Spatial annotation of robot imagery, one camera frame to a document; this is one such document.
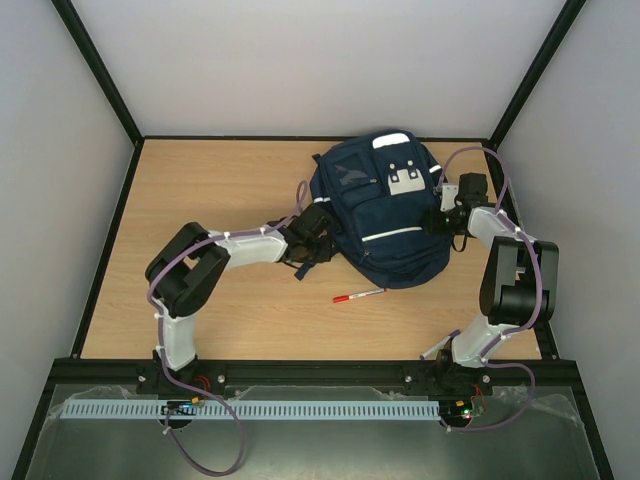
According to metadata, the black aluminium frame rail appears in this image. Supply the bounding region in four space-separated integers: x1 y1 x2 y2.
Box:
48 358 580 398

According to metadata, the red capped white pen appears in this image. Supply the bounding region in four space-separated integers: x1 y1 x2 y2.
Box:
332 288 387 303

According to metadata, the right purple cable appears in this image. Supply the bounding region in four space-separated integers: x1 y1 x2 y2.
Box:
437 145 537 434

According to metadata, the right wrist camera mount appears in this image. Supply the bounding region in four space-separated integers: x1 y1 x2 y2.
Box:
440 183 459 212

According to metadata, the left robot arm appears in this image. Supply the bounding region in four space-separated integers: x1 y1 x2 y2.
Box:
145 204 334 371

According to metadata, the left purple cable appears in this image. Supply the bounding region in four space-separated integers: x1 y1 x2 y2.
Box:
145 180 247 474

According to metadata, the navy blue backpack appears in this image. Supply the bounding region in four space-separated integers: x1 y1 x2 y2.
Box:
309 130 451 289

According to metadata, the purple capped white pen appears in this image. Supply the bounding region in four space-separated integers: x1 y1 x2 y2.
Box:
419 329 460 360

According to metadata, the purple cable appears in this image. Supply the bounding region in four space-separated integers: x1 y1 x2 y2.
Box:
437 145 537 434
145 180 247 474

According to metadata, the grey slotted cable duct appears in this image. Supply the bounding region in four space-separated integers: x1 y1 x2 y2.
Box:
60 399 441 421

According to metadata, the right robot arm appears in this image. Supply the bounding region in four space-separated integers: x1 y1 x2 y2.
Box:
421 173 559 392

